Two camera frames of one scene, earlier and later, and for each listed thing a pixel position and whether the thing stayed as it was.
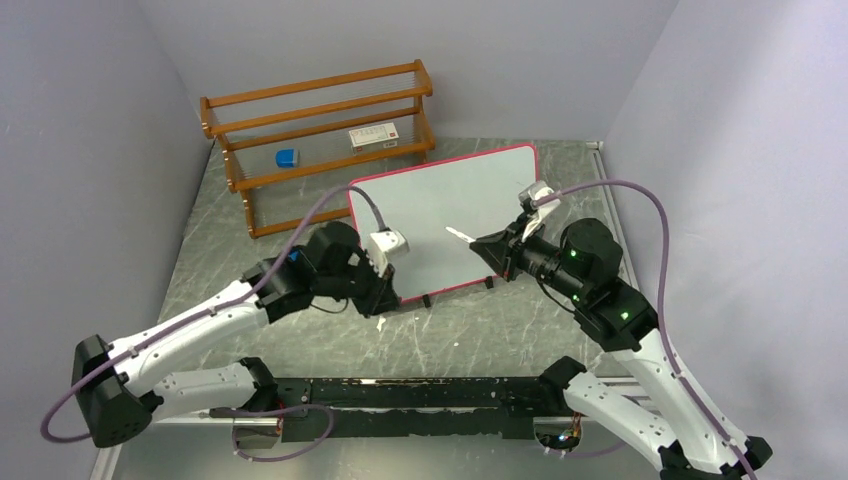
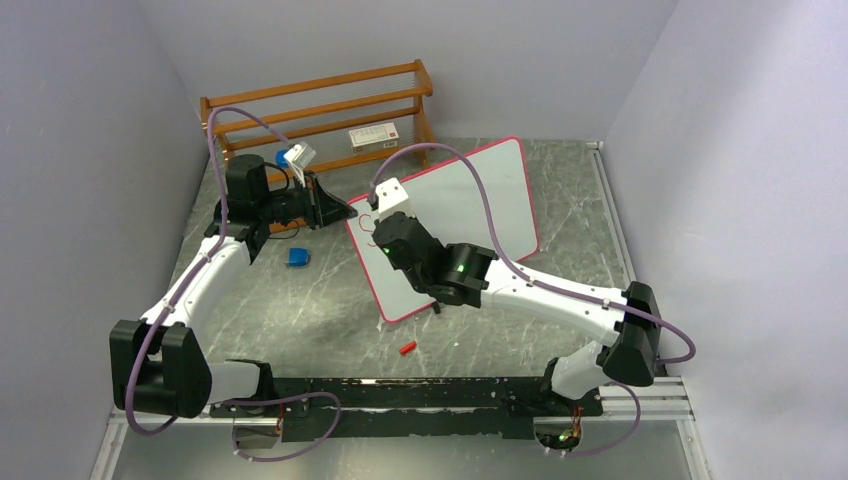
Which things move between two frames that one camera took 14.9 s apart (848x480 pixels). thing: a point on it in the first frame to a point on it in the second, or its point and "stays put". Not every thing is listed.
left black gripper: [381, 296] to [321, 208]
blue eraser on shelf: [286, 158] stays put
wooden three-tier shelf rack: [293, 148] stays put
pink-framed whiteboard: [477, 196] stays put
